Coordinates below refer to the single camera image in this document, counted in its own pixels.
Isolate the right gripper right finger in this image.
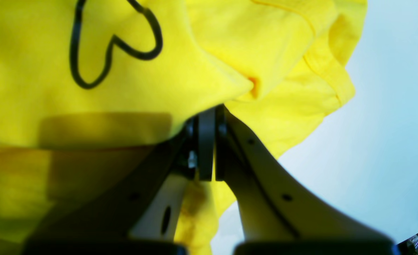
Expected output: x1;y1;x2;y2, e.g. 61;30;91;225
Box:
214;105;399;255

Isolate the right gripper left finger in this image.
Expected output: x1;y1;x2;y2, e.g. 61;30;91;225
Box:
21;108;216;255

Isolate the orange yellow t-shirt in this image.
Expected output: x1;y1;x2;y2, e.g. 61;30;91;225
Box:
0;0;368;255

